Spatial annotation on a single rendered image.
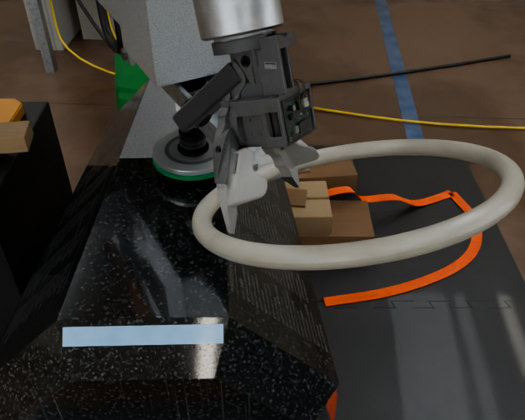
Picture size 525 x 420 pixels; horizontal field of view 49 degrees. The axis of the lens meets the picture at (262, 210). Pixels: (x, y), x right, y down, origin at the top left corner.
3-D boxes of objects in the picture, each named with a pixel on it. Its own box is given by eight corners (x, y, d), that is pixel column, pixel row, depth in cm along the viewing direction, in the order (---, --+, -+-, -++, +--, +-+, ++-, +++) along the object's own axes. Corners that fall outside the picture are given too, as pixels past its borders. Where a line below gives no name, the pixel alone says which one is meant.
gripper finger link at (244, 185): (252, 230, 58) (267, 142, 60) (207, 227, 61) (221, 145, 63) (268, 236, 60) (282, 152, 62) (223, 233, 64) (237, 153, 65)
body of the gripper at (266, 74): (286, 154, 60) (264, 35, 56) (220, 157, 64) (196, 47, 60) (319, 134, 65) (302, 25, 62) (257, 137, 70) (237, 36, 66)
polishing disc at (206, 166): (145, 139, 158) (145, 135, 157) (220, 124, 163) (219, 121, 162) (163, 182, 142) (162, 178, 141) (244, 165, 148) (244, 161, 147)
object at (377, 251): (155, 213, 101) (151, 197, 100) (379, 140, 119) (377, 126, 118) (291, 322, 58) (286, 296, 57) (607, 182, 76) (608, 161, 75)
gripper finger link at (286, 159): (329, 187, 72) (298, 142, 65) (288, 187, 75) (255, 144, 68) (335, 167, 73) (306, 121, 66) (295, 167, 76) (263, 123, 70)
